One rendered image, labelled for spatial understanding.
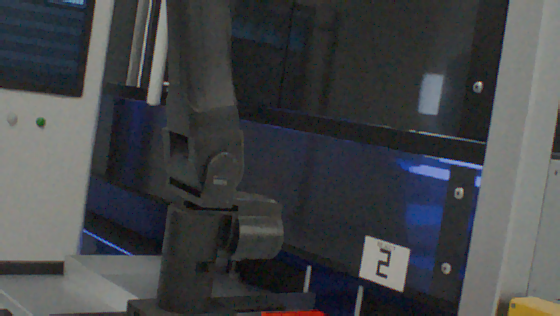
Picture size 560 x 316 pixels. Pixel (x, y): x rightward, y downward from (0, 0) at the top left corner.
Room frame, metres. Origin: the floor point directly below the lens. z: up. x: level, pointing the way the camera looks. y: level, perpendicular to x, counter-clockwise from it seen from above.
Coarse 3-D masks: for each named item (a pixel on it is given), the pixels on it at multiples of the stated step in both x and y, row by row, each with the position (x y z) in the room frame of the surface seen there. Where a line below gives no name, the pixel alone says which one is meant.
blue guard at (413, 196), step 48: (96, 144) 1.85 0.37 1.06; (144, 144) 1.68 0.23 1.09; (288, 144) 1.32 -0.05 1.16; (336, 144) 1.23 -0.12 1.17; (288, 192) 1.31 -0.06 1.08; (336, 192) 1.22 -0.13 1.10; (384, 192) 1.14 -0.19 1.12; (432, 192) 1.08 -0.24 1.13; (288, 240) 1.29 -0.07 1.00; (336, 240) 1.21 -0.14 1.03; (384, 240) 1.13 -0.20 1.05; (432, 240) 1.07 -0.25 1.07; (432, 288) 1.06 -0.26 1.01
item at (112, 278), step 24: (72, 264) 1.31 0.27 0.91; (96, 264) 1.37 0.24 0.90; (120, 264) 1.40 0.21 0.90; (144, 264) 1.43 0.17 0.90; (216, 264) 1.53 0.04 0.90; (96, 288) 1.24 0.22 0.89; (120, 288) 1.18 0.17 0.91; (144, 288) 1.32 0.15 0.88; (216, 288) 1.40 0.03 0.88; (240, 288) 1.43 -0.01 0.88
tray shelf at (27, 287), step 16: (0, 288) 1.19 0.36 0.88; (16, 288) 1.21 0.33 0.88; (32, 288) 1.22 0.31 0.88; (48, 288) 1.24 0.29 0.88; (64, 288) 1.25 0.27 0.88; (80, 288) 1.27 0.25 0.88; (16, 304) 1.13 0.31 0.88; (32, 304) 1.14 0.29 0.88; (48, 304) 1.15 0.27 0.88; (64, 304) 1.17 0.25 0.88; (80, 304) 1.18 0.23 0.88; (96, 304) 1.19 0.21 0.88
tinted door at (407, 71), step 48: (336, 0) 1.29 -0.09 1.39; (384, 0) 1.20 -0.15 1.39; (432, 0) 1.13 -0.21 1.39; (288, 48) 1.36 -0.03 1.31; (336, 48) 1.27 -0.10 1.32; (384, 48) 1.19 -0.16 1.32; (432, 48) 1.12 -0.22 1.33; (288, 96) 1.35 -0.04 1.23; (336, 96) 1.26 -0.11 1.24; (384, 96) 1.18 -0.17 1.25; (432, 96) 1.11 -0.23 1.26
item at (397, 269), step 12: (372, 240) 1.15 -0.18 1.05; (372, 252) 1.15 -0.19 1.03; (396, 252) 1.11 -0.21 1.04; (408, 252) 1.09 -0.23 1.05; (372, 264) 1.14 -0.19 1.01; (396, 264) 1.11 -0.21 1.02; (360, 276) 1.16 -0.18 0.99; (372, 276) 1.14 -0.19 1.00; (396, 276) 1.10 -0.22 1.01; (396, 288) 1.10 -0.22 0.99
